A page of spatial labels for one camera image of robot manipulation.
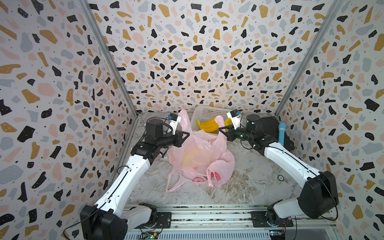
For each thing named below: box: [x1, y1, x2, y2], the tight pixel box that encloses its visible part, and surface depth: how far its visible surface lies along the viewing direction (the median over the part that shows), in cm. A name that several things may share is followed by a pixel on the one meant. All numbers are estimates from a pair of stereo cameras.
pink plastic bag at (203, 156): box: [166, 110, 236, 193], surface depth 82 cm
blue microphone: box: [278, 122, 286, 147], surface depth 102 cm
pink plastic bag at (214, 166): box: [165, 149, 235, 193], surface depth 85 cm
